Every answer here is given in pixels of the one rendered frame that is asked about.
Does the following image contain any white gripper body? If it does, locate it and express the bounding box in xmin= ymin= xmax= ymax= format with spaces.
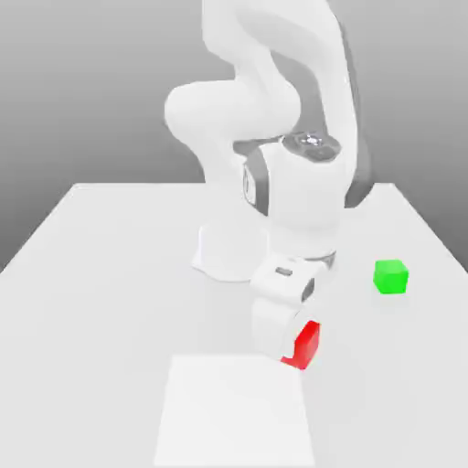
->
xmin=250 ymin=296 xmax=312 ymax=362

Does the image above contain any small red cube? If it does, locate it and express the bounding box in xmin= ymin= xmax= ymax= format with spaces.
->
xmin=280 ymin=320 xmax=322 ymax=371

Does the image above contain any small green cube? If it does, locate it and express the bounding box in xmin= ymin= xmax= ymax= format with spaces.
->
xmin=372 ymin=259 xmax=410 ymax=296

